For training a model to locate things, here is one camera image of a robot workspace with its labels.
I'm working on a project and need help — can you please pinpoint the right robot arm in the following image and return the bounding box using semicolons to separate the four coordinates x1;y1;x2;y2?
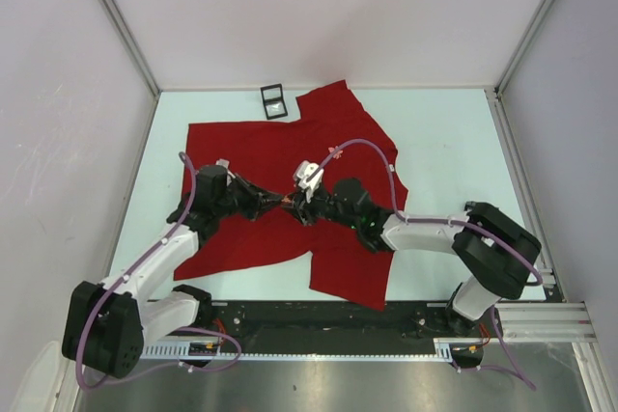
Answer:
282;179;542;337

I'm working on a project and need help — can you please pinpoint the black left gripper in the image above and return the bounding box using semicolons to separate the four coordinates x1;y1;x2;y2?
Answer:
214;173;283;222

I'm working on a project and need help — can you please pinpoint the red t-shirt garment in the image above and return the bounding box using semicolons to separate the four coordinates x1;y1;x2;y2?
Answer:
174;81;407;311

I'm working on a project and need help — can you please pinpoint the white leaf print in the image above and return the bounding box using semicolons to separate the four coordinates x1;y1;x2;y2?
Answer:
328;147;343;159

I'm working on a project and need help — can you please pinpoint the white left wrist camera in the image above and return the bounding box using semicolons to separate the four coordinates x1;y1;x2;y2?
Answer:
216;158;230;169

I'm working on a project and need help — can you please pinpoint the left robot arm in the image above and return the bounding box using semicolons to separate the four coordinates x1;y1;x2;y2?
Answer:
61;164;283;379

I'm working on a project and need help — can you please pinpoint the small black open box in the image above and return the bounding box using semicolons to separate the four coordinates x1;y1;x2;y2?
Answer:
260;84;289;121

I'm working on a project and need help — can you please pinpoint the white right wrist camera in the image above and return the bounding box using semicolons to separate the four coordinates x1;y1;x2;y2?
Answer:
294;160;323;190

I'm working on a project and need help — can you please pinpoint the grey slotted cable duct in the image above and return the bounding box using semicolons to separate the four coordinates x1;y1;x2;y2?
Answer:
141;338;485;366

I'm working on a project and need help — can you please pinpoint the aluminium frame rail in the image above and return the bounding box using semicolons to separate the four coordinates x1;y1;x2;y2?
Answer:
496;302;597;343

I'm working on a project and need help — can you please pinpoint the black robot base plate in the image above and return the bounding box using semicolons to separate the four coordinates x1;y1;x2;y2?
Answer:
158;299;504;371

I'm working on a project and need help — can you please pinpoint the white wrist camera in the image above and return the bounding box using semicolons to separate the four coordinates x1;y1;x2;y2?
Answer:
294;160;323;190
216;158;230;169

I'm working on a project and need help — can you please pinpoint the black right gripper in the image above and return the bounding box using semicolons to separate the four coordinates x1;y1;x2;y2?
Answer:
281;180;359;230

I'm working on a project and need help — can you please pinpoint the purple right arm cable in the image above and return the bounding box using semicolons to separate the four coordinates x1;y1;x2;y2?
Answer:
316;139;543;390

